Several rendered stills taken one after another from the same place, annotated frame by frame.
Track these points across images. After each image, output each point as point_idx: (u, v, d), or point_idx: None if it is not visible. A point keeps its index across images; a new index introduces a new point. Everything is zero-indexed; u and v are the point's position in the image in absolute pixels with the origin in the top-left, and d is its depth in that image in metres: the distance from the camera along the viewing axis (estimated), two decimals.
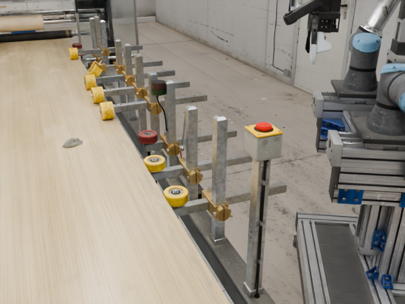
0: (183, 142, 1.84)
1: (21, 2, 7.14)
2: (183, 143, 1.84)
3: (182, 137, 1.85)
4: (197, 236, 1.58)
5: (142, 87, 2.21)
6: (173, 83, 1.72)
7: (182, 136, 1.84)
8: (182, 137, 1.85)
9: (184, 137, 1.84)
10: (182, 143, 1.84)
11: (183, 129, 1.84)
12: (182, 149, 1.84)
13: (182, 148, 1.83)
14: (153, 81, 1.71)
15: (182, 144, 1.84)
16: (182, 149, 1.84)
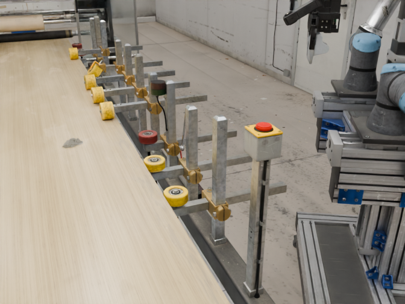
0: (183, 142, 1.84)
1: (21, 2, 7.14)
2: (183, 143, 1.84)
3: (182, 137, 1.85)
4: (197, 236, 1.58)
5: (142, 87, 2.21)
6: (173, 83, 1.72)
7: (182, 136, 1.84)
8: (182, 137, 1.85)
9: (184, 137, 1.84)
10: (182, 143, 1.84)
11: (183, 129, 1.84)
12: (182, 149, 1.84)
13: (182, 148, 1.83)
14: (153, 81, 1.71)
15: (182, 144, 1.84)
16: (182, 149, 1.84)
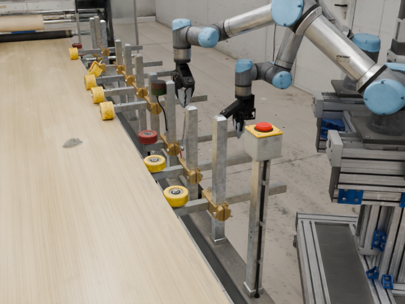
0: (183, 142, 1.84)
1: (21, 2, 7.14)
2: (183, 143, 1.84)
3: (182, 137, 1.85)
4: (197, 236, 1.58)
5: (142, 87, 2.21)
6: (173, 83, 1.72)
7: (182, 136, 1.84)
8: (182, 137, 1.85)
9: (184, 137, 1.84)
10: (182, 143, 1.84)
11: (183, 129, 1.84)
12: (182, 149, 1.84)
13: (182, 148, 1.83)
14: (153, 81, 1.71)
15: (182, 144, 1.84)
16: (182, 149, 1.84)
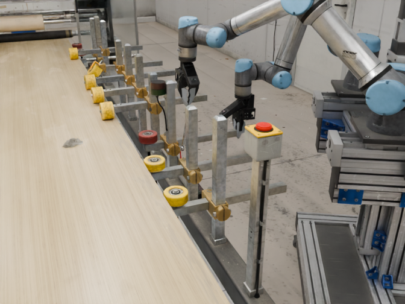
0: (184, 142, 1.84)
1: (21, 2, 7.14)
2: (184, 143, 1.84)
3: (182, 137, 1.84)
4: (197, 236, 1.58)
5: (142, 87, 2.21)
6: (173, 83, 1.72)
7: (183, 137, 1.83)
8: (182, 137, 1.84)
9: (184, 138, 1.83)
10: (182, 143, 1.84)
11: (184, 130, 1.83)
12: (182, 150, 1.84)
13: (182, 149, 1.83)
14: (153, 81, 1.71)
15: (182, 144, 1.84)
16: (182, 149, 1.84)
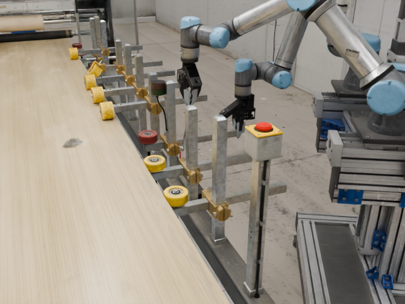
0: (184, 142, 1.83)
1: (21, 2, 7.14)
2: (184, 143, 1.84)
3: (183, 138, 1.83)
4: (197, 236, 1.58)
5: (142, 87, 2.21)
6: (173, 83, 1.72)
7: (184, 137, 1.83)
8: (183, 137, 1.83)
9: (185, 139, 1.83)
10: (182, 143, 1.83)
11: (185, 131, 1.82)
12: (182, 150, 1.84)
13: (182, 149, 1.83)
14: (153, 81, 1.71)
15: (182, 145, 1.84)
16: (182, 150, 1.84)
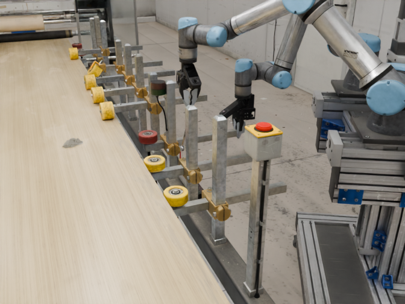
0: (184, 142, 1.83)
1: (21, 2, 7.14)
2: (184, 143, 1.84)
3: (183, 138, 1.83)
4: (197, 236, 1.58)
5: (142, 87, 2.21)
6: (173, 83, 1.72)
7: (184, 137, 1.83)
8: (183, 137, 1.83)
9: (185, 139, 1.83)
10: (182, 143, 1.83)
11: (185, 131, 1.82)
12: (182, 150, 1.84)
13: (182, 149, 1.84)
14: (153, 81, 1.71)
15: (182, 145, 1.84)
16: (182, 150, 1.84)
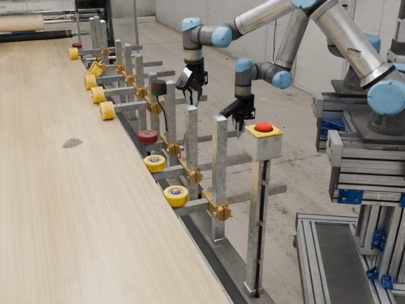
0: (184, 143, 1.83)
1: (21, 2, 7.14)
2: (184, 143, 1.83)
3: (183, 138, 1.83)
4: (197, 236, 1.58)
5: (142, 87, 2.21)
6: (173, 83, 1.72)
7: (184, 137, 1.82)
8: (183, 137, 1.83)
9: (185, 139, 1.82)
10: (182, 143, 1.83)
11: (185, 131, 1.81)
12: (182, 150, 1.84)
13: (182, 149, 1.84)
14: (153, 81, 1.71)
15: (182, 145, 1.83)
16: (182, 150, 1.84)
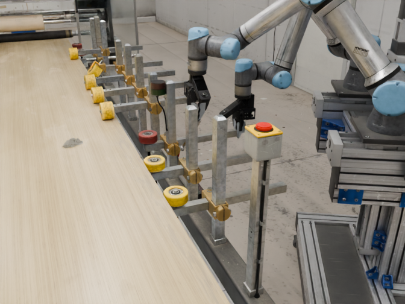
0: (185, 145, 1.82)
1: (21, 2, 7.14)
2: (184, 145, 1.83)
3: (185, 141, 1.82)
4: (197, 236, 1.58)
5: (142, 87, 2.21)
6: (173, 83, 1.72)
7: (185, 141, 1.81)
8: (185, 140, 1.81)
9: None
10: (183, 146, 1.83)
11: None
12: (182, 151, 1.84)
13: (182, 150, 1.84)
14: (153, 81, 1.71)
15: (183, 146, 1.83)
16: (182, 151, 1.84)
